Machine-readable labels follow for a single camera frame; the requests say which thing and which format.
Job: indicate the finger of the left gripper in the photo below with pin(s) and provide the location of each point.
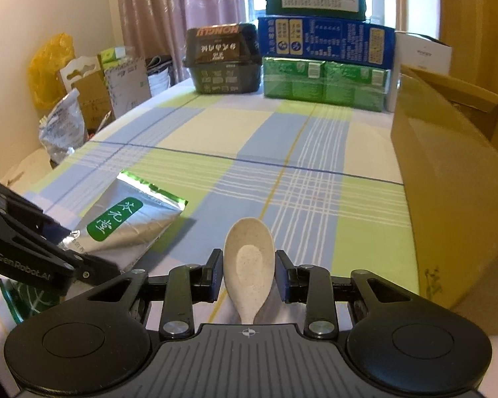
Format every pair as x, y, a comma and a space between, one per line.
86, 268

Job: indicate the right gripper own black blue right finger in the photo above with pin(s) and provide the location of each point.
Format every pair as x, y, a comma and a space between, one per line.
317, 290

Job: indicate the right gripper own black blue left finger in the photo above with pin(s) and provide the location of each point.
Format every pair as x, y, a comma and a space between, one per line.
180, 290

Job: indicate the silver green tea pouch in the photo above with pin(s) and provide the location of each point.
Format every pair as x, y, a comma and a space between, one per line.
125, 221

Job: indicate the beige plastic spoon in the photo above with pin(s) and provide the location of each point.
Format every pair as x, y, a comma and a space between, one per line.
249, 265

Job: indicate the white medicine box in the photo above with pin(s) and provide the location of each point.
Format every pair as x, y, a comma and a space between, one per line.
25, 301

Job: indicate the checkered tablecloth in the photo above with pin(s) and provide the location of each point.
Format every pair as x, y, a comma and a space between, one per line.
323, 178

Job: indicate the silver plastic bag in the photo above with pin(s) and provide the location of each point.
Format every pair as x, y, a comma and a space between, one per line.
63, 131

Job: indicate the yellow plastic bag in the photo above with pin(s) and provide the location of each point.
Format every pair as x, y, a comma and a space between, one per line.
45, 85

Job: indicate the brown cardboard box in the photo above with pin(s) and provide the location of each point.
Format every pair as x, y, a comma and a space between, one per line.
445, 135

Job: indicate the green drink carton pack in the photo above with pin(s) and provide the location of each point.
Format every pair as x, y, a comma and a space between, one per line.
328, 82

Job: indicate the black instant noodle bowl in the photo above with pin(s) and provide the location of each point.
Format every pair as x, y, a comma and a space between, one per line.
224, 59

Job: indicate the blue milk carton box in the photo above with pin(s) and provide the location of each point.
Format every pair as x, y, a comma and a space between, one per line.
327, 39

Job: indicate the white box behind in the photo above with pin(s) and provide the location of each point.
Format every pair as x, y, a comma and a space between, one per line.
417, 51

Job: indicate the pink curtain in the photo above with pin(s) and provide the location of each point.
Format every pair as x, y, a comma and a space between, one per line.
158, 27

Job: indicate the cardboard packaging by wall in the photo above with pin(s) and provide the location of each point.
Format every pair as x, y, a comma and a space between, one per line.
109, 84

